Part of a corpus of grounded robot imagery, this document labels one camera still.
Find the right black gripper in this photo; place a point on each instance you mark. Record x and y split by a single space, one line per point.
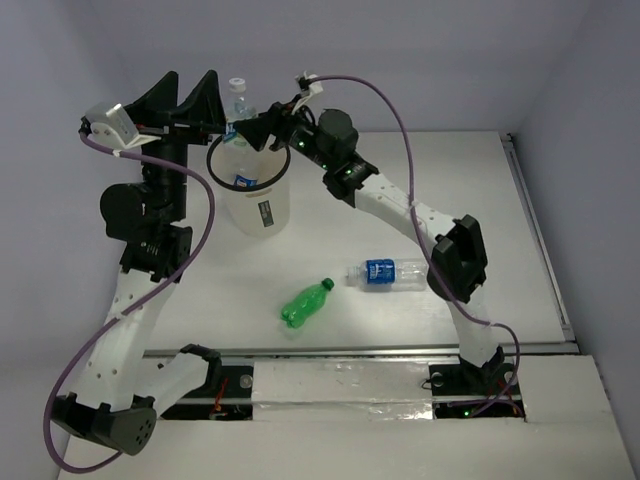
278 120

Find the green plastic bottle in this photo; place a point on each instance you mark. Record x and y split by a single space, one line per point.
306 304

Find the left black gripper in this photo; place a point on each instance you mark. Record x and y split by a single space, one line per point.
170 128

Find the white bin with black rim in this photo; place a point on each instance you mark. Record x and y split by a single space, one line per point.
260 211

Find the clear bottle blue cap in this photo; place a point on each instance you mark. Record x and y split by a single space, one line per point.
245 180

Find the aluminium rail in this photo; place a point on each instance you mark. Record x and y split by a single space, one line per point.
509 148
530 349

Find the clear bottle dark blue label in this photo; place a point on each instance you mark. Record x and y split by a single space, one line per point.
388 274

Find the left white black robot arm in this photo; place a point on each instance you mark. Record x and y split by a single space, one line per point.
111 404

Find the aluminium rail front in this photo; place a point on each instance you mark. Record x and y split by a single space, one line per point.
530 349

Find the clear bottle green white label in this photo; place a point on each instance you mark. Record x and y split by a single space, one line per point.
237 108

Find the aluminium rail right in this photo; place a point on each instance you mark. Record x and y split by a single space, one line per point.
509 148

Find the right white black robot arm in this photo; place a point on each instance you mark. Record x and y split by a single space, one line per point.
455 246

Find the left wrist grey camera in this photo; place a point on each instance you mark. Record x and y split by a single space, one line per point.
112 127

